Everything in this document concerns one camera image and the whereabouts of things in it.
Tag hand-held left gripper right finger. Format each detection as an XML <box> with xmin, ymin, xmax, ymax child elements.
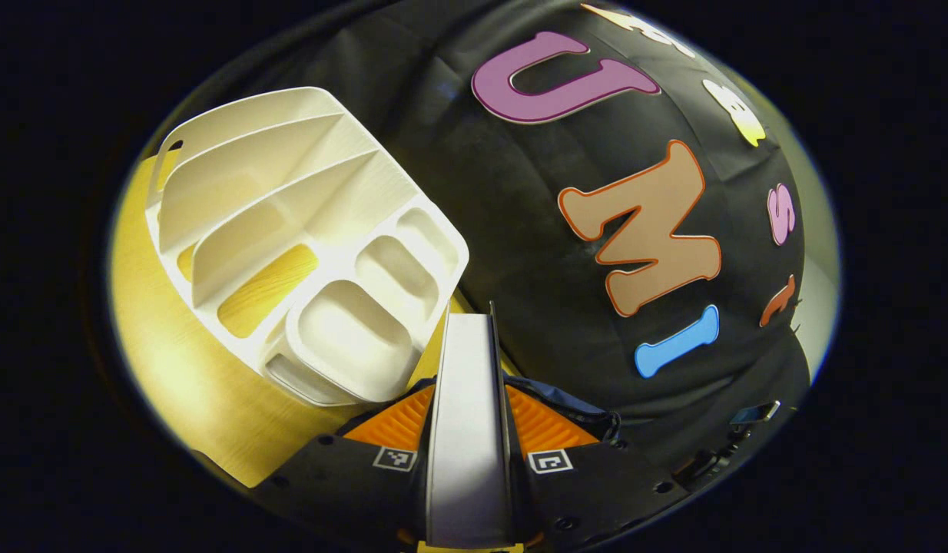
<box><xmin>505</xmin><ymin>382</ymin><xmax>687</xmax><ymax>550</ymax></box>

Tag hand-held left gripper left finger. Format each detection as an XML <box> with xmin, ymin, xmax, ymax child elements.
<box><xmin>251</xmin><ymin>382</ymin><xmax>437</xmax><ymax>550</ymax></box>

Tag blue schoolbag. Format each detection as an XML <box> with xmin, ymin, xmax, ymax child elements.
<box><xmin>343</xmin><ymin>374</ymin><xmax>622</xmax><ymax>446</ymax></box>

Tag white plastic bookshelf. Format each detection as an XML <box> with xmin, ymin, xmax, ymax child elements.
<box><xmin>144</xmin><ymin>87</ymin><xmax>471</xmax><ymax>406</ymax></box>

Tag black backdrop cloth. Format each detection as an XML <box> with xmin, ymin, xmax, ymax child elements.
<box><xmin>167</xmin><ymin>0</ymin><xmax>814</xmax><ymax>477</ymax></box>

